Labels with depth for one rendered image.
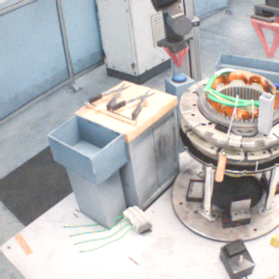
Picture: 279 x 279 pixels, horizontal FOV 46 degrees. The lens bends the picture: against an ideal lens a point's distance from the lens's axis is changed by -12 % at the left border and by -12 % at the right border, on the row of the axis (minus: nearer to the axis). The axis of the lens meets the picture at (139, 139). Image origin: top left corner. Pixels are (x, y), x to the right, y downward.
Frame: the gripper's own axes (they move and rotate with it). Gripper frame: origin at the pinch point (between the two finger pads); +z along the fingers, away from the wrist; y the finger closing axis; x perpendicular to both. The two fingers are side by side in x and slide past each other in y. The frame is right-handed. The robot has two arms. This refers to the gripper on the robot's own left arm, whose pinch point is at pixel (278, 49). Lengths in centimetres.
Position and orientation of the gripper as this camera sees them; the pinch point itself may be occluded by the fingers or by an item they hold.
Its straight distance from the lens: 69.8
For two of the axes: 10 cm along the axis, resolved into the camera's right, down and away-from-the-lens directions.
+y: 7.5, -3.9, 5.4
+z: 0.6, 8.5, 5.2
